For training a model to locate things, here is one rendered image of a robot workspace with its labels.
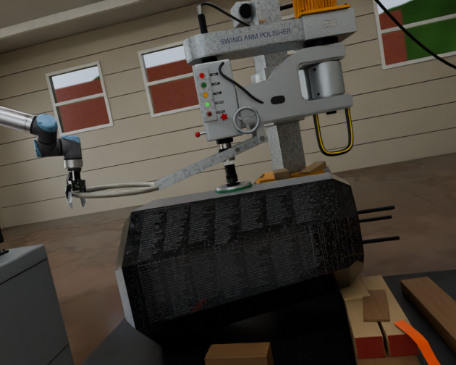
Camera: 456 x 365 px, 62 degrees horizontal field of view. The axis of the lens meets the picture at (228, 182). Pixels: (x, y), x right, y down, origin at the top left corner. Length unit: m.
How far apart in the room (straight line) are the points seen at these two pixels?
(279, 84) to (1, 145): 8.93
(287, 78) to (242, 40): 0.32
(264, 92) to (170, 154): 6.49
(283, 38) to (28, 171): 8.58
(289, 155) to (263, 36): 0.98
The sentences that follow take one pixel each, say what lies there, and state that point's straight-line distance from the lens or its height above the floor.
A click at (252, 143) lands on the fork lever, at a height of 1.07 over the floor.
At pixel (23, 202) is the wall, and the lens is 10.38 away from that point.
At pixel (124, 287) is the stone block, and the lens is 2.07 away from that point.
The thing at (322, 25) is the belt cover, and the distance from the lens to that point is 2.30.
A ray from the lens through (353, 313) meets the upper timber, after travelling 1.96.
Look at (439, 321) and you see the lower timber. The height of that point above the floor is 0.09.
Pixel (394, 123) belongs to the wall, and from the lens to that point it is 8.42.
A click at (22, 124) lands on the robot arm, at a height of 1.36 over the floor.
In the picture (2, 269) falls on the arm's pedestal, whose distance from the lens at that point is 1.51.
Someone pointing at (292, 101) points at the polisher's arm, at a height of 1.25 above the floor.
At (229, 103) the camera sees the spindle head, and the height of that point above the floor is 1.30.
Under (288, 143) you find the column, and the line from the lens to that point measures 2.84.
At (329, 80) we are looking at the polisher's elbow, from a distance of 2.29.
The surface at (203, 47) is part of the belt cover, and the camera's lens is 2.15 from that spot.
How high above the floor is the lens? 1.12
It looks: 7 degrees down
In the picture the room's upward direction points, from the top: 11 degrees counter-clockwise
